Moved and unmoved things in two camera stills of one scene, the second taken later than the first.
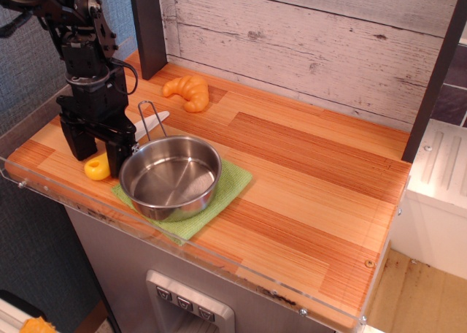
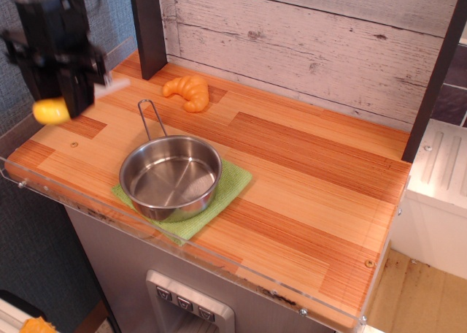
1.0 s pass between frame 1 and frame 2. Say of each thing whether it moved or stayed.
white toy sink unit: stayed
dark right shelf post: stayed
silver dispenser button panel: stayed
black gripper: moved
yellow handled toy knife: moved
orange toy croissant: stayed
